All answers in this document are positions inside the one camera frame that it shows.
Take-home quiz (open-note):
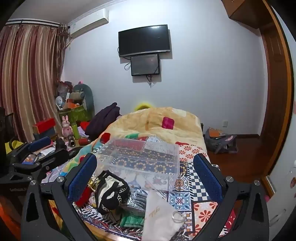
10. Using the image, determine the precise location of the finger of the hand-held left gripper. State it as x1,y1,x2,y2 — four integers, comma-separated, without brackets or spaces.
11,148,70,179
8,136,53,163

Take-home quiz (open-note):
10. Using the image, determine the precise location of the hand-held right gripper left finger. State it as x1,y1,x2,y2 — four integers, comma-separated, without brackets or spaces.
21,153,98,241

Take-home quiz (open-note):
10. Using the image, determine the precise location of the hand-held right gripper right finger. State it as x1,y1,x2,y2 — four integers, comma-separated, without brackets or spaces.
193,153,270,241

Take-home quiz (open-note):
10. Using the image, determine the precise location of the black and white pouch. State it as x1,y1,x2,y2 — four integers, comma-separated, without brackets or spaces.
94,170,130,215

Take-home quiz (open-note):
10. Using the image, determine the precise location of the grey glittery cloth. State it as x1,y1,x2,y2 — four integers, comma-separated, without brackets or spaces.
122,187,149,213

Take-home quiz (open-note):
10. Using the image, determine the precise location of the clear acrylic box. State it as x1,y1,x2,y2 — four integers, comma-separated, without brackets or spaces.
96,137,180,192

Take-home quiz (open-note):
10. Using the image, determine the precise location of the white drawstring pouch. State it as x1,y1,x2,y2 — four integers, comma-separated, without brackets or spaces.
141,189,186,241

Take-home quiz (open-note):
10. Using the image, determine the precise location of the green cloth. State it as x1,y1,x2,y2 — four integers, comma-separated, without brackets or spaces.
120,211,147,229

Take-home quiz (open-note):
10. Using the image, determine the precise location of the gold ornament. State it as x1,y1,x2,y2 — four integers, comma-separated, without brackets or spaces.
88,175,100,193

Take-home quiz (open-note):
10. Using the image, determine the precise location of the red box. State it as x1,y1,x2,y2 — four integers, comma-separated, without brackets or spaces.
32,118,56,134

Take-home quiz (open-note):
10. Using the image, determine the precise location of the red fuzzy cloth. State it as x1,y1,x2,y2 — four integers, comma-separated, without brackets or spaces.
75,185,93,208

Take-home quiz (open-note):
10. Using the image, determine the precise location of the patchwork patterned quilt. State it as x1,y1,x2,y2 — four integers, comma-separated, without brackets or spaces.
42,132,234,241

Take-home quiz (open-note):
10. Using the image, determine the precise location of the pink rabbit toy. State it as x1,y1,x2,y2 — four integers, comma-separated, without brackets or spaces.
61,115,73,138

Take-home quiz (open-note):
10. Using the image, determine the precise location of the grey backpack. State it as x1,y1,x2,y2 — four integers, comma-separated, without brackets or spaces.
204,127,239,155

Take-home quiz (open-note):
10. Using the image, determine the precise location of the green cardboard box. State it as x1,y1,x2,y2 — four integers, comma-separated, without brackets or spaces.
58,105,90,127

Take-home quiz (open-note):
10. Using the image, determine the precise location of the dark purple clothing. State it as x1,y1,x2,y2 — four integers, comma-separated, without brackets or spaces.
85,102,121,142

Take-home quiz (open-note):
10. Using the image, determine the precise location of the grey green plush toy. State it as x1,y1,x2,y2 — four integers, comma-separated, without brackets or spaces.
70,83,95,118

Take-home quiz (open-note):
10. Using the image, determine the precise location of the striped brown curtain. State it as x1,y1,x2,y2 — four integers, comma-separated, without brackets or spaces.
0,23,70,145

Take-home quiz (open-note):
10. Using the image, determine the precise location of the white wardrobe door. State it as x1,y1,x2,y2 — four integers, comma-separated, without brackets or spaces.
265,111,296,232

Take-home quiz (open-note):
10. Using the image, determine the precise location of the yellow blanket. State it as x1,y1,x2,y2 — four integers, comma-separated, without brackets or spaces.
92,107,209,158

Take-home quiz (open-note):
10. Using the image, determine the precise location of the yellow round object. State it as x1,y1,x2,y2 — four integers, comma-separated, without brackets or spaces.
134,102,153,111

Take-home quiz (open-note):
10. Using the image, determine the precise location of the small black monitor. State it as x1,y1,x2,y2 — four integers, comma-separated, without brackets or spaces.
130,54,161,77

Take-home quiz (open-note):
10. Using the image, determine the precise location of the white air conditioner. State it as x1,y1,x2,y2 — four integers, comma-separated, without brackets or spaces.
68,8,110,39

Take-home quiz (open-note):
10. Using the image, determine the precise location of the wooden overhead cabinet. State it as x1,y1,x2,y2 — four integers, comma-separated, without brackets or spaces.
221,0,276,29

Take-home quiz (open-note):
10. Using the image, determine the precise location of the wooden door frame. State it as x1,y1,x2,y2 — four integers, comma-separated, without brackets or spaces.
258,0,295,193

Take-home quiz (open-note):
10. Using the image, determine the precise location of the white curtain rail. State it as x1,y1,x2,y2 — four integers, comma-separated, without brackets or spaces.
5,19,68,28

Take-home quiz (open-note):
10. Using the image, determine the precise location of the wall-mounted black television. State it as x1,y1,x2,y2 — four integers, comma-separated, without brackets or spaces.
118,24,172,58

